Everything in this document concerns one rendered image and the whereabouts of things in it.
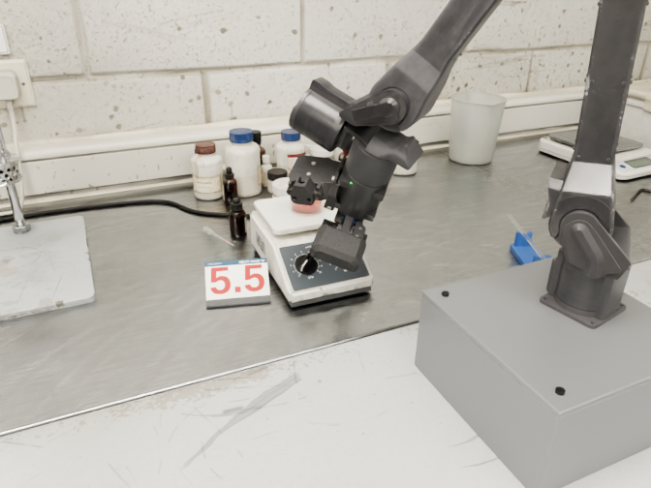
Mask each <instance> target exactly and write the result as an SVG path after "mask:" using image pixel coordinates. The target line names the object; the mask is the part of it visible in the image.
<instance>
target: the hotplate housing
mask: <svg viewBox="0 0 651 488"><path fill-rule="evenodd" d="M250 224H251V241H252V244H253V245H254V249H255V250H256V252H257V253H258V255H259V257H260V258H266V259H267V270H268V272H269V273H270V275H271V276H272V278H273V280H274V281H275V283H276V284H277V286H278V288H279V289H280V291H282V293H283V294H284V296H285V298H286V299H287V301H288V302H289V304H290V306H291V307H292V308H293V307H297V306H302V305H306V304H311V303H315V302H320V301H325V300H329V299H333V298H338V297H342V296H347V295H351V294H356V293H361V292H365V291H370V290H371V286H372V284H373V278H374V277H373V274H372V272H371V270H370V267H369V265H368V263H367V260H366V258H365V256H364V255H363V257H362V258H363V260H364V263H365V265H366V267H367V270H368V272H369V276H367V277H362V278H357V279H353V280H348V281H344V282H339V283H334V284H329V285H324V286H319V287H314V288H311V289H306V290H297V291H294V290H293V287H292V285H291V282H290V279H289V276H288V273H287V270H286V267H285V264H284V262H283V259H282V257H281V254H280V251H279V248H281V247H287V246H292V245H297V244H303V243H308V242H313V241H314V238H315V236H316V234H317V231H318V229H311V230H306V231H300V232H294V233H288V234H282V235H277V234H274V233H273V232H272V231H271V230H270V228H269V227H268V225H267V224H266V223H265V221H264V220H263V218H262V217H261V216H260V214H259V213H258V211H257V210H256V211H253V212H252V214H250Z"/></svg>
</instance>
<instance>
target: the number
mask: <svg viewBox="0 0 651 488"><path fill-rule="evenodd" d="M206 268H207V289H208V296H212V295H224V294H237V293H248V292H260V291H268V290H267V279H266V269H265V262H261V263H248V264H235V265H222V266H208V267H206Z"/></svg>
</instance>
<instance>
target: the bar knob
mask: <svg viewBox="0 0 651 488"><path fill-rule="evenodd" d="M317 267H318V263H317V261H316V260H315V259H314V258H313V257H311V254H310V252H309V253H308V255H301V256H299V257H298V258H297V259H296V261H295V268H296V269H297V271H299V272H300V273H302V274H305V275H309V274H313V273H314V272H315V271H316V270H317Z"/></svg>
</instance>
